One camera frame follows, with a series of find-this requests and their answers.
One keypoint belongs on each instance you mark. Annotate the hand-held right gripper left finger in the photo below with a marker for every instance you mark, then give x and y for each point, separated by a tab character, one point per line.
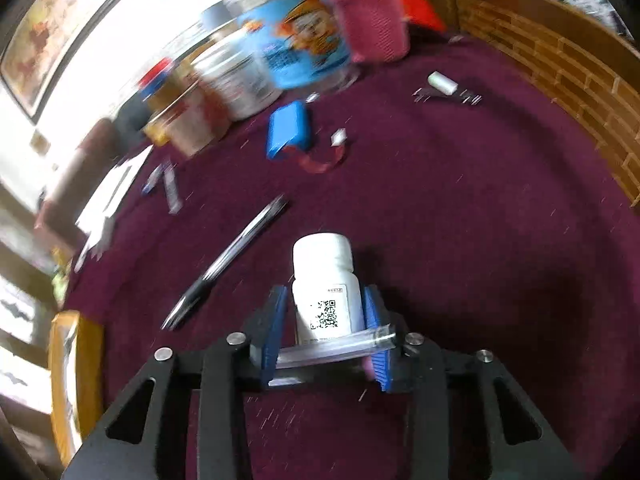
272	335

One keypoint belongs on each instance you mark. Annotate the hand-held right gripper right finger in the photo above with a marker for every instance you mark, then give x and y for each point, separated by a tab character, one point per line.
378	345

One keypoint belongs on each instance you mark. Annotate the clear plastic pen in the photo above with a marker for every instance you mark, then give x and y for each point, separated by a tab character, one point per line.
325	350

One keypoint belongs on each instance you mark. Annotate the white pill bottle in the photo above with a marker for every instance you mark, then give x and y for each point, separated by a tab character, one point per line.
322	280

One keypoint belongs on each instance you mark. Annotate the gel pen with black grip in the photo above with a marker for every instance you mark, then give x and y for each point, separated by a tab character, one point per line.
225	265

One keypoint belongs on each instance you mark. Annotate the cardboard box yellow tape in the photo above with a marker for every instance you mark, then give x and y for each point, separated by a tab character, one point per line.
75	385

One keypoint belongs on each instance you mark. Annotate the white paper model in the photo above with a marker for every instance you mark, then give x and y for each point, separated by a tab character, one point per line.
112	195

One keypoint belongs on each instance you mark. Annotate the orange filled plastic jar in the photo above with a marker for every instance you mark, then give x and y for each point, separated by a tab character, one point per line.
190	122

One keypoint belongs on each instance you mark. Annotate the brown chair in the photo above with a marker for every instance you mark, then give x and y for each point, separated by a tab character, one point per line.
80	175

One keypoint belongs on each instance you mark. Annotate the white labelled jar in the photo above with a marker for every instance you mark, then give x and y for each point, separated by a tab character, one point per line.
235	77

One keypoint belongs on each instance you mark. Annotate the nail clipper with white piece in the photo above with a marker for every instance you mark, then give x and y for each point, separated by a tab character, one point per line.
442	85

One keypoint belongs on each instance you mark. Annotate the red-cap bottle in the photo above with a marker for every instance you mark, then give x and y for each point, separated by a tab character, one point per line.
157	82

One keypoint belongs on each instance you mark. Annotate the clear tub blue cartoon label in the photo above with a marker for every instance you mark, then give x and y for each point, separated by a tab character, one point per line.
300	35

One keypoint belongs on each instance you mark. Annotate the pink woven basket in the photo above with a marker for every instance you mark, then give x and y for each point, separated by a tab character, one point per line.
372	15

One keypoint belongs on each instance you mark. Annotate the red plastic container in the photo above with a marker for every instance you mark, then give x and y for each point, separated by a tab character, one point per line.
420	2

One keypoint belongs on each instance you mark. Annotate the wooden brick-pattern rail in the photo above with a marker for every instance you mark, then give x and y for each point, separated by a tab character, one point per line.
560	55

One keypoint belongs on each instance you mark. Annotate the framed wall picture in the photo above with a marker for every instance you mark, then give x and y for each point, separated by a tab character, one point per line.
55	30

